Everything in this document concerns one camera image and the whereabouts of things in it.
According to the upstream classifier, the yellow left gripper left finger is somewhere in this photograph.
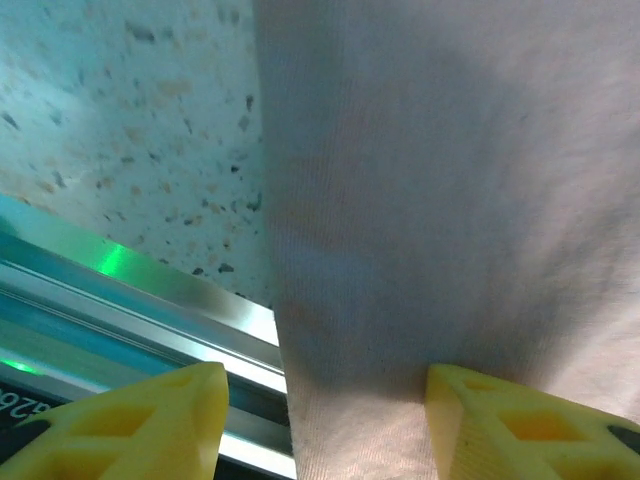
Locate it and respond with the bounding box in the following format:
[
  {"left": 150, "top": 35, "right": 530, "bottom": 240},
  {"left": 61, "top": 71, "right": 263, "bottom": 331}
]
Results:
[{"left": 0, "top": 362, "right": 230, "bottom": 480}]

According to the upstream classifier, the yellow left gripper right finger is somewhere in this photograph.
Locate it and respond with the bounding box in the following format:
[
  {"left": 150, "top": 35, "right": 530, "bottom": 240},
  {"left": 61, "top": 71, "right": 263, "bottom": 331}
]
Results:
[{"left": 424, "top": 363, "right": 640, "bottom": 480}]

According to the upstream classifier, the pink t-shirt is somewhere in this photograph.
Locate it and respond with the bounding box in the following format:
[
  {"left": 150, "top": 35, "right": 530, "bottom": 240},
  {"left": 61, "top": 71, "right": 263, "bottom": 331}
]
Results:
[{"left": 252, "top": 0, "right": 640, "bottom": 480}]

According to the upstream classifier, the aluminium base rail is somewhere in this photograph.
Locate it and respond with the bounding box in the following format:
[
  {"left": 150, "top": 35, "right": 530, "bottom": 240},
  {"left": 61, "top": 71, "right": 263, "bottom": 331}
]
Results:
[{"left": 0, "top": 194, "right": 297, "bottom": 480}]

